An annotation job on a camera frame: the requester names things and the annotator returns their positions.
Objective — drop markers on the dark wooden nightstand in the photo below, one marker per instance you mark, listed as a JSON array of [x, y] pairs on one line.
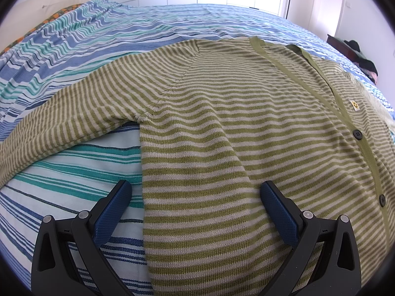
[[338, 41]]

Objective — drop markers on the blue striped blanket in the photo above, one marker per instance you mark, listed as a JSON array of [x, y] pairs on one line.
[[92, 24]]

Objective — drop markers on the green striped cardigan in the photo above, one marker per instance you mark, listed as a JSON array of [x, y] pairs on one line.
[[216, 114]]

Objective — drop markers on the cream pillow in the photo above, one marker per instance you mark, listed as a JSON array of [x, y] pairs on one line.
[[61, 1]]

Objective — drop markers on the orange patterned cloth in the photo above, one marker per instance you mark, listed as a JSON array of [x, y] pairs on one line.
[[63, 10]]

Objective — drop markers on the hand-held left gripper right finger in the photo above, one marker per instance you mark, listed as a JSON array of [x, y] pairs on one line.
[[282, 217]]

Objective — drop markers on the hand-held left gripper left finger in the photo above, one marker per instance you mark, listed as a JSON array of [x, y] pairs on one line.
[[111, 212]]

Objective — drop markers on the pile of clothes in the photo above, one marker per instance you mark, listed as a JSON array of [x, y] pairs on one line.
[[364, 60]]

